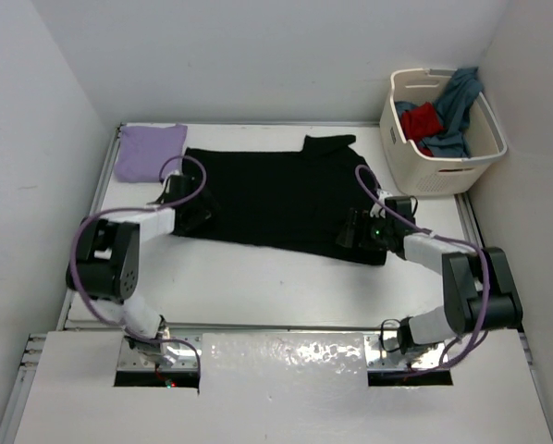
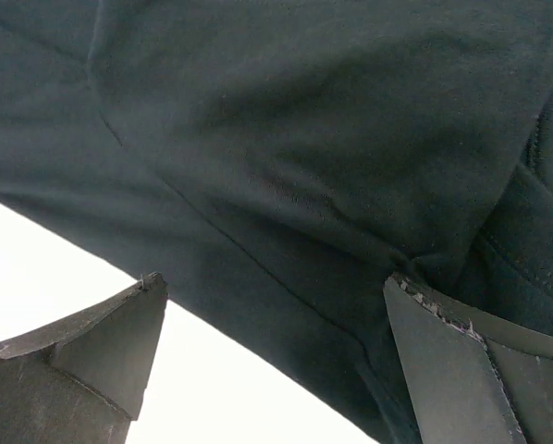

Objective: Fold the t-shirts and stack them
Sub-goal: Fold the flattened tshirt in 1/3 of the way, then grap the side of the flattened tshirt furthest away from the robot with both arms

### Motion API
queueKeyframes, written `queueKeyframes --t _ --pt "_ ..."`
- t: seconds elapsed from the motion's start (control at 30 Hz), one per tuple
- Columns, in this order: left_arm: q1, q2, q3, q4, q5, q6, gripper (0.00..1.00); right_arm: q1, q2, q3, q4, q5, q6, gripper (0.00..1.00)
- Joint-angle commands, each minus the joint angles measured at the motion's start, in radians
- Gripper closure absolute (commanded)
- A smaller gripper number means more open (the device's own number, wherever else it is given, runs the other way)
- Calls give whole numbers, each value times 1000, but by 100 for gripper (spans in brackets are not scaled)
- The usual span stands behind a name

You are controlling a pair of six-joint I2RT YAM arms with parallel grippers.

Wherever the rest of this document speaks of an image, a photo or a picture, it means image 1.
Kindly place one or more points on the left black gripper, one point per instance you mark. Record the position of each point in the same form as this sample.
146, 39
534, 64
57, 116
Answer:
205, 209

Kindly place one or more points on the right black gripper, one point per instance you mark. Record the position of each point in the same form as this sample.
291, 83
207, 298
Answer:
362, 222

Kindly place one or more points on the purple t shirt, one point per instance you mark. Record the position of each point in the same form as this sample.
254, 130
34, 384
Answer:
148, 153

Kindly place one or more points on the black garment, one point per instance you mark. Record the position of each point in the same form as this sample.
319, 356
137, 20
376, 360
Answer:
294, 201

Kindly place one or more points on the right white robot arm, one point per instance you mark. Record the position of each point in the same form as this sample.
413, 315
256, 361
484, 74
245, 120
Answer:
478, 289

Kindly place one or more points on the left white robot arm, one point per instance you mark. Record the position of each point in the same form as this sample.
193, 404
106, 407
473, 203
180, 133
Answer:
104, 264

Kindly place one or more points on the beige laundry basket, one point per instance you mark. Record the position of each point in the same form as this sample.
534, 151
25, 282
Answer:
419, 174

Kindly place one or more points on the red garment in basket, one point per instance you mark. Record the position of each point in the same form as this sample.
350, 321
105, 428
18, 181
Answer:
420, 122

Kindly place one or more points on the teal shirt in basket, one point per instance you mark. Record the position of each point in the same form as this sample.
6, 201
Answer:
453, 109

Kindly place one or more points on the white front cover board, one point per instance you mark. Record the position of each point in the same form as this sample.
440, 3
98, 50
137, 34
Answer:
278, 388

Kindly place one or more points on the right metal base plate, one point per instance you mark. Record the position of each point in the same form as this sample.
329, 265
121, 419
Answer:
382, 354

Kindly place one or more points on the metal base plate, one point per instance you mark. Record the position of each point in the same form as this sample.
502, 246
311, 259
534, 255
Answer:
165, 354
382, 354

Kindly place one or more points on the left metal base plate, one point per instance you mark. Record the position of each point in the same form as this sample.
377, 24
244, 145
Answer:
165, 354

